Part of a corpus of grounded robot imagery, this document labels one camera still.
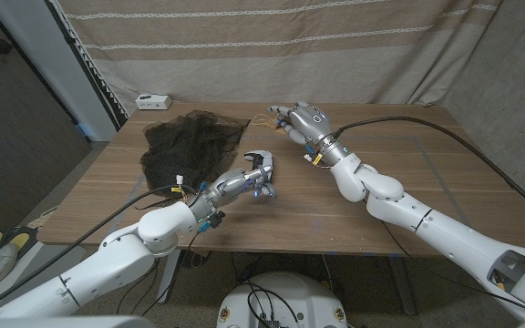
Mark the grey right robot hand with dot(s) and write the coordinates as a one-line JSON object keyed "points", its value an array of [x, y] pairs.
{"points": [[312, 125]]}

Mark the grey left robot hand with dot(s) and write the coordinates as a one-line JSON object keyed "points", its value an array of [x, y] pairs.
{"points": [[226, 187]]}

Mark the brown paper bag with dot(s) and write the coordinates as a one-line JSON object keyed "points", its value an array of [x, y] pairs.
{"points": [[281, 128]]}

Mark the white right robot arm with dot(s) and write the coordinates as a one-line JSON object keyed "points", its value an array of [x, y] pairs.
{"points": [[426, 214]]}

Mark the white game controller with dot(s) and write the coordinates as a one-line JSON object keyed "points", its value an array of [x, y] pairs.
{"points": [[262, 160]]}

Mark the black mesh netting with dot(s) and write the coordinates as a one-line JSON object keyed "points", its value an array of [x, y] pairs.
{"points": [[189, 146]]}

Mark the striped beige curtain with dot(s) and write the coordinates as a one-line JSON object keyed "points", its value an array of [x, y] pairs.
{"points": [[244, 54]]}

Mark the white power strip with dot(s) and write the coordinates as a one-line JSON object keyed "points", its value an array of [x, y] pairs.
{"points": [[153, 102]]}

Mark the white table leg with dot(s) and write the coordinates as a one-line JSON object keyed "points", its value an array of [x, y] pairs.
{"points": [[167, 282]]}

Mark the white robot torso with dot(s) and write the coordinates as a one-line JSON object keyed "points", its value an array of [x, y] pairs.
{"points": [[285, 296]]}

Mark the grey table leg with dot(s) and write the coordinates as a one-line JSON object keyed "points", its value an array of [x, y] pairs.
{"points": [[401, 287]]}

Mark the black curtain frame bar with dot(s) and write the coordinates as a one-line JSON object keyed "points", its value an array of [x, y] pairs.
{"points": [[85, 64]]}

